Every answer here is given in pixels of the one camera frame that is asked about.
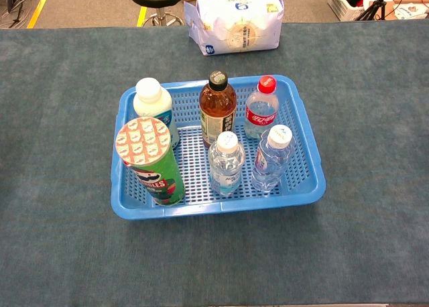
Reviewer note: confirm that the white plastic storage basket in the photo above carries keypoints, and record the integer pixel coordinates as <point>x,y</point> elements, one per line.
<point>338,5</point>

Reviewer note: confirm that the clear water bottle blue label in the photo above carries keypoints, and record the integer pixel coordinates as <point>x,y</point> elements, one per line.
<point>226,166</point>

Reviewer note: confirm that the black tripod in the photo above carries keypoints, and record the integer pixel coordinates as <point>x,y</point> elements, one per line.
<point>377,3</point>

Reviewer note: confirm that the printed white cardboard box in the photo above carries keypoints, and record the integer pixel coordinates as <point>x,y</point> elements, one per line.
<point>412,8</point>

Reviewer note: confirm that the brown tea bottle black cap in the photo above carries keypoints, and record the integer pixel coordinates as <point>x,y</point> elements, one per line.
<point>216,106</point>

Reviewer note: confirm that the red cap clear bottle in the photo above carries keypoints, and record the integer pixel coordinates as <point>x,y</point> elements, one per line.
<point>261,117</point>

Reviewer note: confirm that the green Pringles can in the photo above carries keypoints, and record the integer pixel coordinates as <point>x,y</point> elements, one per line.
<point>144,141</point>

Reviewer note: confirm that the blue perforated plastic basket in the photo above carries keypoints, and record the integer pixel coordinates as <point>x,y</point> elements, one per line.
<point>187,210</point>

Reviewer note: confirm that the clear bottle pink label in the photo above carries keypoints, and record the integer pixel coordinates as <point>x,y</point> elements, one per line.
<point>268,163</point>

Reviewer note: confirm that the white milk drink bottle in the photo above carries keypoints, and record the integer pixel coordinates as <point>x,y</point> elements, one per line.
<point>152,102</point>

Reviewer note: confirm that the teal felt table cloth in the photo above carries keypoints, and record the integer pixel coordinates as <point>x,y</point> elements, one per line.
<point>67,236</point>

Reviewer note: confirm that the white paper flour bag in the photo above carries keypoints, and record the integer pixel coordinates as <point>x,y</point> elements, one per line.
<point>234,25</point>

